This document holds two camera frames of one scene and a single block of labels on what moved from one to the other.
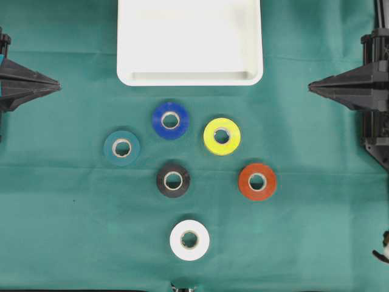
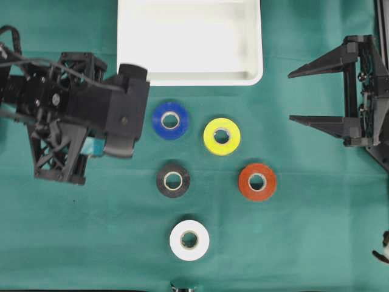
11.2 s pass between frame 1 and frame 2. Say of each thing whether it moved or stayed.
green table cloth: stayed
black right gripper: moved
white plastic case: stayed
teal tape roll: moved
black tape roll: stayed
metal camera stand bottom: stayed
